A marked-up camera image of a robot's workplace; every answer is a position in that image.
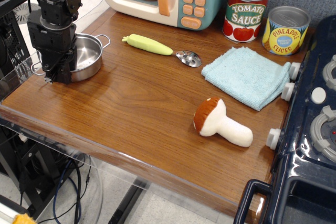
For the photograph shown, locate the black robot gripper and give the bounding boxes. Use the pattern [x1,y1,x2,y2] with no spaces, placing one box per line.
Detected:
[27,11,77,84]

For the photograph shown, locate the small steel pot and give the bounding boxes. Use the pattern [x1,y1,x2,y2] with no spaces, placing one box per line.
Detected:
[30,33,111,83]

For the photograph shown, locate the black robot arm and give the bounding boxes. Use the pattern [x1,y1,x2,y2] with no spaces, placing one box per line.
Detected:
[27,0,82,84]

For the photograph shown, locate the black side desk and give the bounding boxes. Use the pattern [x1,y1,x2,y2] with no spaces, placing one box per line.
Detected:
[1,0,32,100]

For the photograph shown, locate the plush brown white mushroom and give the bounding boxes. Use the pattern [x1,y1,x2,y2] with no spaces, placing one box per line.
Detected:
[193,97,253,147]

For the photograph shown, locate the light blue folded cloth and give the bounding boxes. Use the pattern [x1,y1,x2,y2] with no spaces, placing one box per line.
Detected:
[201,47,291,111]

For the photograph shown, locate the tomato sauce can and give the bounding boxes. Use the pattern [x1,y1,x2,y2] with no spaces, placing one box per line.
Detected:
[223,0,268,42]

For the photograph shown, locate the pineapple slices can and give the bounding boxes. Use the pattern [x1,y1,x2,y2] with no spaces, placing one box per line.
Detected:
[262,6,311,56]

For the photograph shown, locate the navy blue toy stove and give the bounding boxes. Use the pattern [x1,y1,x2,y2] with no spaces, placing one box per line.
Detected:
[234,16,335,223]

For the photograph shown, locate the spoon with green carrot handle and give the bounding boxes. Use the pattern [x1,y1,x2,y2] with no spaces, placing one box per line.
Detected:
[122,34,202,67]

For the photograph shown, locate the black and blue floor cables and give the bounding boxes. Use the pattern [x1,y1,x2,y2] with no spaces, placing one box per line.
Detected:
[15,153,92,224]

